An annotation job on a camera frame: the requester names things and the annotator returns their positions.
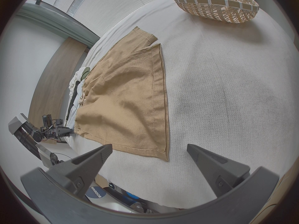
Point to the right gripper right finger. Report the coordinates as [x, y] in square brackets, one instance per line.
[215, 169]

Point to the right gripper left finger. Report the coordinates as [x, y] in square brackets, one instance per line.
[86, 169]

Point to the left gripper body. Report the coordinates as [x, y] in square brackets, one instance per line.
[61, 131]

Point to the tan shorts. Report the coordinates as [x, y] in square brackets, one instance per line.
[126, 97]

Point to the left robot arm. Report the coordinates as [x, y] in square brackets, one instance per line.
[17, 122]

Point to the round woven basket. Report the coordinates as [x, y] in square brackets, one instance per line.
[215, 6]

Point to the pile of clothes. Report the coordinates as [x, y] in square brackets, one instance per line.
[74, 94]

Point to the grey-green curtain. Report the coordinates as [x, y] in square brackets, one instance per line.
[60, 22]

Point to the window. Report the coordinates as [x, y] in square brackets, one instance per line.
[81, 3]

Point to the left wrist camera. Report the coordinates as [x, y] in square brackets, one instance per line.
[59, 122]

